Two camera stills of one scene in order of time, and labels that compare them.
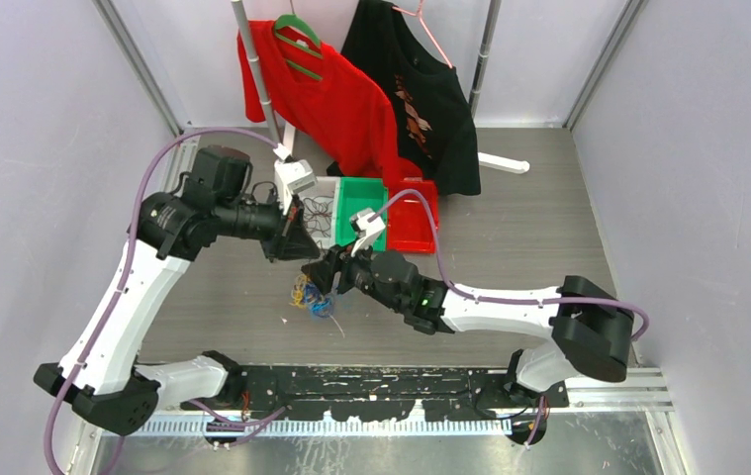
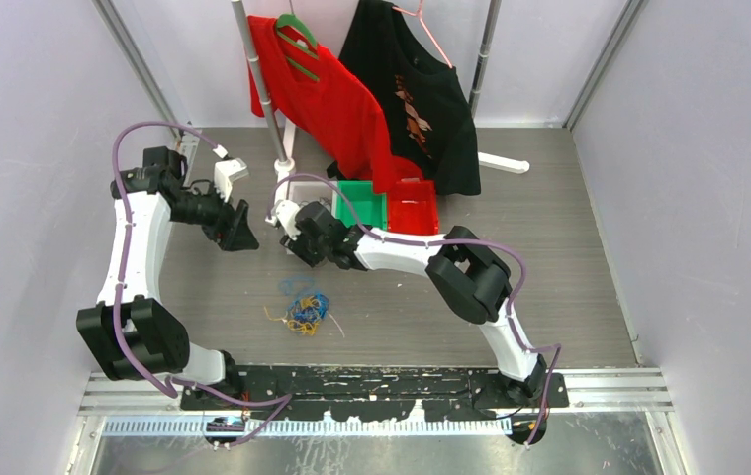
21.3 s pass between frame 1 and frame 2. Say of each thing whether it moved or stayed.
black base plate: stayed
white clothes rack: stayed
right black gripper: moved
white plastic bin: stayed
